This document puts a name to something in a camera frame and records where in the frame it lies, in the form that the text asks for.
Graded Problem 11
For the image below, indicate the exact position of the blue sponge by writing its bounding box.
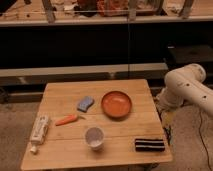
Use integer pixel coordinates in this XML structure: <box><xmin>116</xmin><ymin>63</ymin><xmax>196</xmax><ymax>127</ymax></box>
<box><xmin>77</xmin><ymin>96</ymin><xmax>94</xmax><ymax>112</ymax></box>

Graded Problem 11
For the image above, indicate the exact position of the orange toy carrot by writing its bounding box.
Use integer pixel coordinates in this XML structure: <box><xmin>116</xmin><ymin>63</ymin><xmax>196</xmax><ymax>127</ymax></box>
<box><xmin>55</xmin><ymin>114</ymin><xmax>85</xmax><ymax>126</ymax></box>

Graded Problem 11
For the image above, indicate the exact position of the orange bowl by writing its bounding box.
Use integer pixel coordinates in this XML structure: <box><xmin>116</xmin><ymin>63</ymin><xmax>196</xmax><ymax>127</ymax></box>
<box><xmin>101</xmin><ymin>91</ymin><xmax>132</xmax><ymax>118</ymax></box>

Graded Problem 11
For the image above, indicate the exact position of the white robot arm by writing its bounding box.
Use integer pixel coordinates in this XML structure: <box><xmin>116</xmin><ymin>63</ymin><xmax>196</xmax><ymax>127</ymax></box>
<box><xmin>157</xmin><ymin>63</ymin><xmax>213</xmax><ymax>118</ymax></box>

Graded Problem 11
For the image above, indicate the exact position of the black box on shelf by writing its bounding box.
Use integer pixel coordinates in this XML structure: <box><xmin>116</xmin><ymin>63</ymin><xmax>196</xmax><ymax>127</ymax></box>
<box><xmin>166</xmin><ymin>45</ymin><xmax>213</xmax><ymax>75</ymax></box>

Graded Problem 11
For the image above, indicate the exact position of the wooden table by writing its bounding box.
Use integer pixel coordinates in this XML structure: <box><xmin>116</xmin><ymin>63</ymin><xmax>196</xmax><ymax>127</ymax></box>
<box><xmin>21</xmin><ymin>79</ymin><xmax>172</xmax><ymax>171</ymax></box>

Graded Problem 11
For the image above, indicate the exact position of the white toothpaste tube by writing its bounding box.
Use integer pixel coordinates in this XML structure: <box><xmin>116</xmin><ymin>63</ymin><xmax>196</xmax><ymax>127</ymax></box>
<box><xmin>30</xmin><ymin>115</ymin><xmax>50</xmax><ymax>154</ymax></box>

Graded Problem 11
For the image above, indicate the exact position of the black cable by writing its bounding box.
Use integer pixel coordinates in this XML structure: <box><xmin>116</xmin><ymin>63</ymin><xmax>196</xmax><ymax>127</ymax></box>
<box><xmin>198</xmin><ymin>108</ymin><xmax>213</xmax><ymax>171</ymax></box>

